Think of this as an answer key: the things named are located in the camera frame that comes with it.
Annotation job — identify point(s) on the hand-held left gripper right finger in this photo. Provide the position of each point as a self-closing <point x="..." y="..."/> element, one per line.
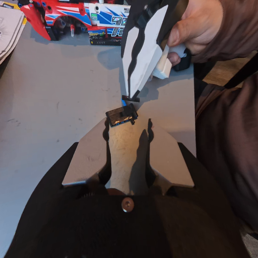
<point x="169" y="161"/>

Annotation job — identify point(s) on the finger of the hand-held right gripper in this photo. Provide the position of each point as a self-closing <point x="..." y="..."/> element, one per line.
<point x="149" y="50"/>
<point x="128" y="50"/>

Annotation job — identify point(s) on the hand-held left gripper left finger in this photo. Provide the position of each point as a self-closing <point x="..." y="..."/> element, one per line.
<point x="86" y="161"/>

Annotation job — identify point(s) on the small black sticker strip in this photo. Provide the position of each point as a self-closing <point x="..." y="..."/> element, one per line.
<point x="131" y="98"/>

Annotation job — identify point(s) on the black star sticker strip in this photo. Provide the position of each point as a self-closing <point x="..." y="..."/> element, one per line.
<point x="123" y="120"/>

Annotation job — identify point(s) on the black brick beam blue pins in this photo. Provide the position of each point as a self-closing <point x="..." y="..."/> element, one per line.
<point x="119" y="114"/>

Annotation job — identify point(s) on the person's right forearm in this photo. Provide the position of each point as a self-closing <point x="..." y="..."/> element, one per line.
<point x="237" y="30"/>

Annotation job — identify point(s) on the grey desk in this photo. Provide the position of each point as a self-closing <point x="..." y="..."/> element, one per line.
<point x="50" y="90"/>

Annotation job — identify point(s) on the person's right hand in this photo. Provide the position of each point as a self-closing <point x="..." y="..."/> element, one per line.
<point x="201" y="24"/>

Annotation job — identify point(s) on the red toy brick race car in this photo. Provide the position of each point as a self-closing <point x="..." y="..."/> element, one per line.
<point x="70" y="18"/>

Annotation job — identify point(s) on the open instruction booklet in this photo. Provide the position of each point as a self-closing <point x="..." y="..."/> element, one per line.
<point x="10" y="30"/>

